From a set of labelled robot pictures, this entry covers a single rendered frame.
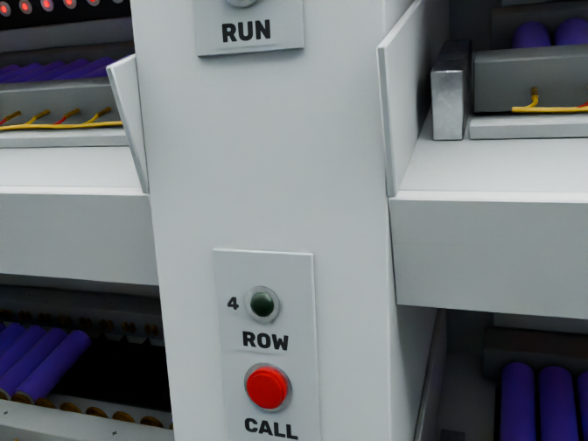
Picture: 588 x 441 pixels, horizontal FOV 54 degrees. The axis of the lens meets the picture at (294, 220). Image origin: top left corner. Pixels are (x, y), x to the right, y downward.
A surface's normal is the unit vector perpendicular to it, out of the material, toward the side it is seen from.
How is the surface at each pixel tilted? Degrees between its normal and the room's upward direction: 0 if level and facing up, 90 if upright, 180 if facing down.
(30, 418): 17
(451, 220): 107
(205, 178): 90
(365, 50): 90
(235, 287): 90
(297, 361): 90
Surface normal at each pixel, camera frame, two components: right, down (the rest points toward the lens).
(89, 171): -0.14, -0.87
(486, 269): -0.32, 0.49
